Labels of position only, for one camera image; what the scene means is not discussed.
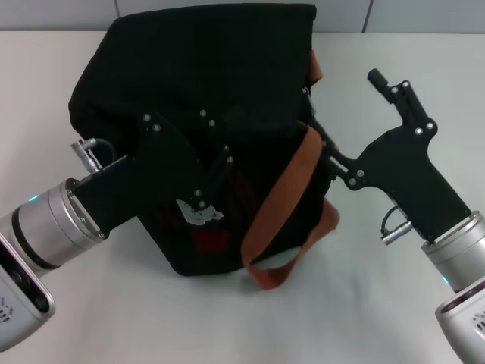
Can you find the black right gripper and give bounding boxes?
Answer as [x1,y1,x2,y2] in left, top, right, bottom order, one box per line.
[312,67,473,243]

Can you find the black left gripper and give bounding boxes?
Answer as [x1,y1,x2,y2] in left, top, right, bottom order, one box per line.
[70,100,247,237]

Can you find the black food bag brown handles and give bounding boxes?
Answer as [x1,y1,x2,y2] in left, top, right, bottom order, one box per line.
[69,2,340,291]

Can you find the left gripper cable with connector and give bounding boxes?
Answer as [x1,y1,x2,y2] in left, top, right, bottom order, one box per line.
[69,138,117,176]

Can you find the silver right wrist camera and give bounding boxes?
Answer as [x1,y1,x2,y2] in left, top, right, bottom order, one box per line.
[434,278,485,364]

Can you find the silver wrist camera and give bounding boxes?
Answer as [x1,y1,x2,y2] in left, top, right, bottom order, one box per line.
[0,233,56,339]
[434,278,485,364]

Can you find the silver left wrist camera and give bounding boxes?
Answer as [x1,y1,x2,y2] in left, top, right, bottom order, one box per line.
[0,233,56,339]

